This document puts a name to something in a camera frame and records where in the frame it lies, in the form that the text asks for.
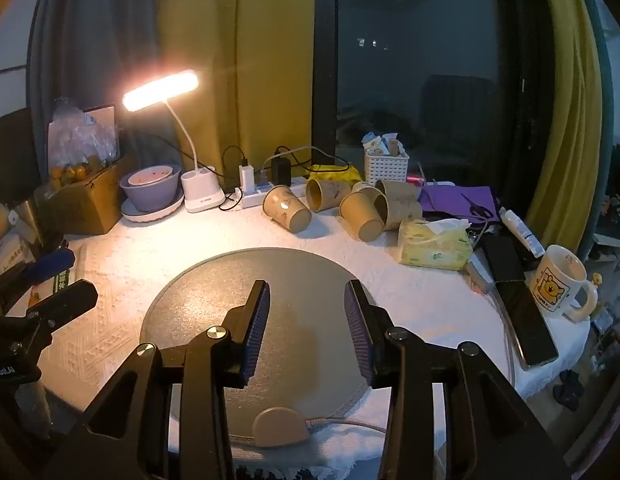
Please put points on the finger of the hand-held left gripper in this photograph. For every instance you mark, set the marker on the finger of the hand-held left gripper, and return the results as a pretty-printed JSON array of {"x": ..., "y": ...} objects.
[
  {"x": 52, "y": 264},
  {"x": 65, "y": 302}
]

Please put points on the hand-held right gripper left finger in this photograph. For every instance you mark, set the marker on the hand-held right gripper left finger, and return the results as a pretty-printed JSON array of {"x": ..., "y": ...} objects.
[{"x": 254, "y": 332}]

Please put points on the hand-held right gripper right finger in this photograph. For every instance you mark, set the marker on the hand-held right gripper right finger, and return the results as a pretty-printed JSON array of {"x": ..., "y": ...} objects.
[{"x": 358, "y": 332}]

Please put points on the brown paper cup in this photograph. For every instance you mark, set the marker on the brown paper cup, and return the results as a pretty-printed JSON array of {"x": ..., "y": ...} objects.
[
  {"x": 362, "y": 217},
  {"x": 287, "y": 208},
  {"x": 399, "y": 189},
  {"x": 402, "y": 211},
  {"x": 330, "y": 194}
]

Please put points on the round grey mat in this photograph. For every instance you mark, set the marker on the round grey mat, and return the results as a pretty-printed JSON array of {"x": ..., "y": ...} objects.
[{"x": 300, "y": 280}]

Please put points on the cardboard box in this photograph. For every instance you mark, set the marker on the cardboard box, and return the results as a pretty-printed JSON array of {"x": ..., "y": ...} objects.
[{"x": 90, "y": 205}]

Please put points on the white textured tablecloth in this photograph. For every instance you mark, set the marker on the white textured tablecloth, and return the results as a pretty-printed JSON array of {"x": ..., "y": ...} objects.
[{"x": 140, "y": 260}]

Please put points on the pile of small oranges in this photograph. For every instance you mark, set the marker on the pile of small oranges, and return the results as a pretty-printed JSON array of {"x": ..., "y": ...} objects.
[{"x": 75, "y": 172}]

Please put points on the beige mat controller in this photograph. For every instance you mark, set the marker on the beige mat controller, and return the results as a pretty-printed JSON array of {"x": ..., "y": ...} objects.
[{"x": 280, "y": 427}]

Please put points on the black monitor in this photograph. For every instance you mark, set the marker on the black monitor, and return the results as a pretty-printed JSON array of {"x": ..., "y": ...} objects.
[{"x": 10, "y": 160}]

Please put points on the yellow tissue pack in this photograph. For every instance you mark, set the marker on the yellow tissue pack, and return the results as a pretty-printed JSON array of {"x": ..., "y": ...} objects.
[{"x": 432, "y": 247}]

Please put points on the purple bowl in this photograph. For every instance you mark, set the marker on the purple bowl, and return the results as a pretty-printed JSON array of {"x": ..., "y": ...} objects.
[{"x": 150, "y": 196}]

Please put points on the white plate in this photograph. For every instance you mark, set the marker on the white plate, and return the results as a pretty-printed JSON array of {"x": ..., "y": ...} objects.
[{"x": 162, "y": 214}]

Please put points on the pink bowl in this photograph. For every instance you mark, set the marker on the pink bowl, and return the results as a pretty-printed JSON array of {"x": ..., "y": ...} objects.
[{"x": 147, "y": 177}]

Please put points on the white power strip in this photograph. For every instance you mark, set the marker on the white power strip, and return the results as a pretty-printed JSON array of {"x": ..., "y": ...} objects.
[{"x": 252, "y": 201}]

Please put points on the clear plastic bag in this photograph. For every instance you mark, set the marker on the clear plastic bag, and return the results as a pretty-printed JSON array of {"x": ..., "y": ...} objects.
[{"x": 80, "y": 135}]

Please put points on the grey flat box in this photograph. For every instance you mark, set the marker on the grey flat box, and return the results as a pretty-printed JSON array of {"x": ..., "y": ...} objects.
[{"x": 479, "y": 272}]

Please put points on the white desk lamp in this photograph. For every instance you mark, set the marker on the white desk lamp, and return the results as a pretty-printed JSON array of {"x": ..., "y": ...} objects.
[{"x": 202, "y": 195}]

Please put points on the white charger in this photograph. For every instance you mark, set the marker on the white charger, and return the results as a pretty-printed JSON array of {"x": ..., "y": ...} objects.
[{"x": 247, "y": 177}]

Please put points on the yellow plastic bag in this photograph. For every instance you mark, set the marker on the yellow plastic bag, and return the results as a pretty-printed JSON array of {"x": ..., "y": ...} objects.
[{"x": 340, "y": 175}]

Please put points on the black case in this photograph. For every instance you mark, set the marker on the black case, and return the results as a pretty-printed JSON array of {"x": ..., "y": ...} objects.
[{"x": 502, "y": 260}]

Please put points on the purple cloth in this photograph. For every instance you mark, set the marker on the purple cloth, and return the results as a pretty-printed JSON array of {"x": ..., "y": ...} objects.
[{"x": 449, "y": 199}]

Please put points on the black charger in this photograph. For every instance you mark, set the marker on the black charger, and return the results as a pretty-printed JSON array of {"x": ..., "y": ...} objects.
[{"x": 281, "y": 172}]

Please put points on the white plastic basket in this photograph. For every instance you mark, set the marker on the white plastic basket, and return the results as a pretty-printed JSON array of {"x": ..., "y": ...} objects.
[{"x": 386, "y": 167}]

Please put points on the black phone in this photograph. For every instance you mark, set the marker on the black phone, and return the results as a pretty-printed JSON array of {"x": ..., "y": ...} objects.
[{"x": 527, "y": 325}]

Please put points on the black scissors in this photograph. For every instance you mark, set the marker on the black scissors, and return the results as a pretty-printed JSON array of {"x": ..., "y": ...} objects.
[{"x": 477, "y": 208}]

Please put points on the bunch of small packets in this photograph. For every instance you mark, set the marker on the bunch of small packets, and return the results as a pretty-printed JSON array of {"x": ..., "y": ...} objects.
[{"x": 382, "y": 144}]

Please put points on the white tube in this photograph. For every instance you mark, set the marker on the white tube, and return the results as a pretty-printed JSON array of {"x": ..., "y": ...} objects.
[{"x": 522, "y": 230}]

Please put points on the cartoon print mug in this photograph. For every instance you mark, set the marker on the cartoon print mug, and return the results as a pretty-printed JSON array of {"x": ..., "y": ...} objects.
[{"x": 554, "y": 282}]

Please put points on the dark cloth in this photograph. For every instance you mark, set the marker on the dark cloth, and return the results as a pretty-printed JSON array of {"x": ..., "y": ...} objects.
[{"x": 569, "y": 390}]

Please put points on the grey curtain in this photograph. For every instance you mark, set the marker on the grey curtain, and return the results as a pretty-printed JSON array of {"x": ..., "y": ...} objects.
[{"x": 90, "y": 35}]

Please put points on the yellow curtain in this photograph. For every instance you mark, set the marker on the yellow curtain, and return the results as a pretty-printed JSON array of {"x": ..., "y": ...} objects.
[
  {"x": 250, "y": 60},
  {"x": 569, "y": 110}
]

